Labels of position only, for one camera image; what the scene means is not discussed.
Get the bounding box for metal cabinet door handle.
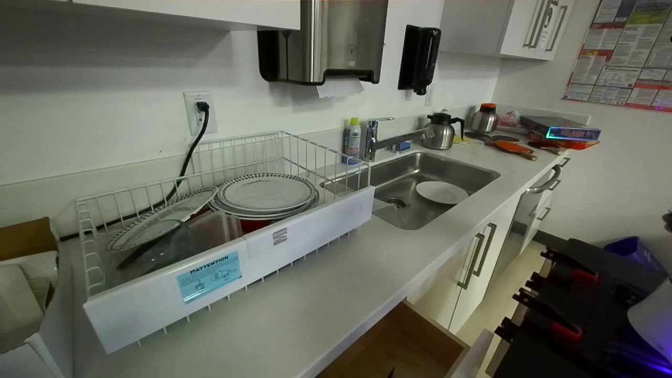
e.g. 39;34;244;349
475;219;499;279
456;231;490;291

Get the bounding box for black wall soap dispenser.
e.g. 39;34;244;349
394;23;443;99

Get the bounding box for black power cable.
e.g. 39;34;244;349
148;99;215;212

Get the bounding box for stainless steel sink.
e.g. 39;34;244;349
320;147;504;233

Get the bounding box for white upper cabinet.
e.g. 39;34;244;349
440;0;578;63
66;0;305;34

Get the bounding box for stainless steel kettle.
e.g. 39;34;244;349
257;0;391;87

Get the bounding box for white base cabinets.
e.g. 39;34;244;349
402;148;574;344

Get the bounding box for silver kettle red lid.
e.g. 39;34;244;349
465;100;503;139

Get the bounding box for orange handled tool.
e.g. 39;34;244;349
486;135;539;161

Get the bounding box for white wall outlet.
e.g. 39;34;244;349
181;87;221;139

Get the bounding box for red bowl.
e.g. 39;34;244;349
237;215;277;236

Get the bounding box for white round plate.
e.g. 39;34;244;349
414;177;471;208

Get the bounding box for steel coffee carafe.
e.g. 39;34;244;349
419;108;468;152

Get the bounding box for wall poster board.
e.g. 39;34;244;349
561;0;672;116

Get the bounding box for white wire dish rack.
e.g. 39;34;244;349
71;127;379;356

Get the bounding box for glass pan lid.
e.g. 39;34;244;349
106;187;221;255

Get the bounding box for yellow capped soap bottle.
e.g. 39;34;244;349
341;116;365;165

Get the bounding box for dark frying pan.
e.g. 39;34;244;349
114;208;237;277

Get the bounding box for wooden kitchen drawer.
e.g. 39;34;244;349
315;297;496;378

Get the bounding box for dark box blue edge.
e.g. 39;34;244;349
518;111;604;143

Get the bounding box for chrome faucet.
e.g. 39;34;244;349
361;116;426;164

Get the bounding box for grey round plate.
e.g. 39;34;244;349
211;171;322;219

